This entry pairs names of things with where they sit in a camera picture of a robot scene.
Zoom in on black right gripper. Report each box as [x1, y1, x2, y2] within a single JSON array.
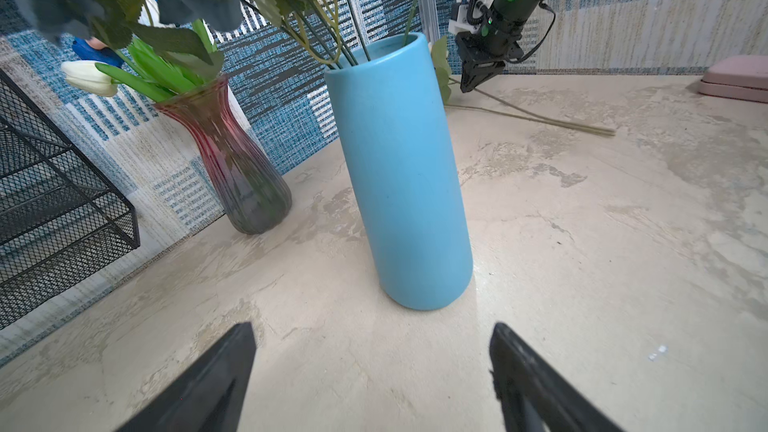
[[455, 32, 522, 93]]

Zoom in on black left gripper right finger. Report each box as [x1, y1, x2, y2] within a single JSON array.
[[489, 322, 621, 431]]

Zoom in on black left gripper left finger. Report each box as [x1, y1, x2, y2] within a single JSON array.
[[119, 322, 257, 431]]

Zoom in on beige artificial flower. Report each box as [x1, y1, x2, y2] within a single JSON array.
[[428, 36, 616, 137]]

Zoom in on teal cylindrical vase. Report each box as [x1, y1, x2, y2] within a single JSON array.
[[325, 32, 473, 311]]

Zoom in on red ribbed glass vase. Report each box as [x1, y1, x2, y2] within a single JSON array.
[[154, 75, 292, 235]]

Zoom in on white artificial tulip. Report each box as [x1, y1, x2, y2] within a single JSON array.
[[60, 59, 175, 103]]

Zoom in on pink artificial tulip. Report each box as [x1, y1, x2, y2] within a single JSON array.
[[85, 37, 110, 51]]

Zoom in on pink rectangular pad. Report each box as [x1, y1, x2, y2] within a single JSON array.
[[698, 55, 767, 104]]

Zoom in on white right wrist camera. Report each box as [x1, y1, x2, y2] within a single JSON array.
[[448, 2, 479, 35]]

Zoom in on black wire shelf rack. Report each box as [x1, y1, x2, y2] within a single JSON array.
[[1, 74, 140, 327]]

